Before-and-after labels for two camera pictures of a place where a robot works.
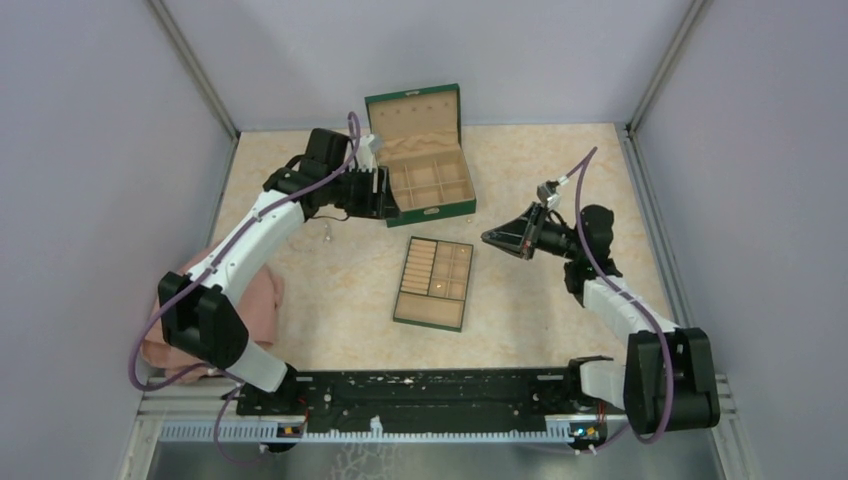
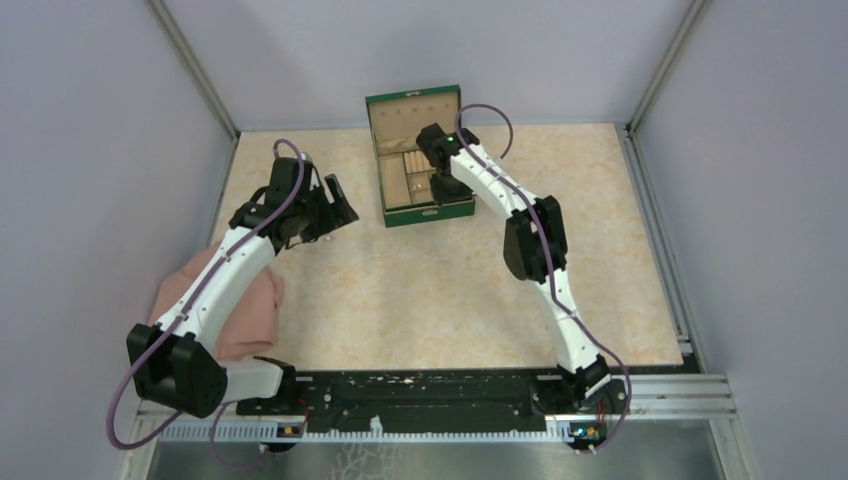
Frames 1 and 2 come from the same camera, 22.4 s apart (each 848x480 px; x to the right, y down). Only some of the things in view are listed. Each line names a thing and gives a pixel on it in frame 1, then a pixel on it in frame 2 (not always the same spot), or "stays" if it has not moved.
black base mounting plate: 473,398 stays
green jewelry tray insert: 434,285 -> 406,179
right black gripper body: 556,238 -> 445,188
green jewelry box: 421,153 stays
